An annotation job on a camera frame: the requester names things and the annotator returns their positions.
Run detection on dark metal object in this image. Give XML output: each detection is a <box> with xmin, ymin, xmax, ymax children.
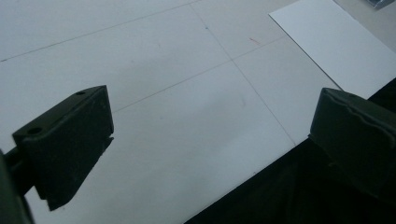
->
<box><xmin>363</xmin><ymin>0</ymin><xmax>396</xmax><ymax>9</ymax></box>

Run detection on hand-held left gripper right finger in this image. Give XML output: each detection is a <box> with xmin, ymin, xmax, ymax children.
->
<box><xmin>307</xmin><ymin>87</ymin><xmax>396</xmax><ymax>200</ymax></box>

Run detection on white sheet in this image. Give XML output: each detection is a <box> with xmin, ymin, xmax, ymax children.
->
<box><xmin>268</xmin><ymin>0</ymin><xmax>396</xmax><ymax>100</ymax></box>

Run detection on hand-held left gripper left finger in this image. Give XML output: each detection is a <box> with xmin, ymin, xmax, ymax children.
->
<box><xmin>11</xmin><ymin>85</ymin><xmax>115</xmax><ymax>212</ymax></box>

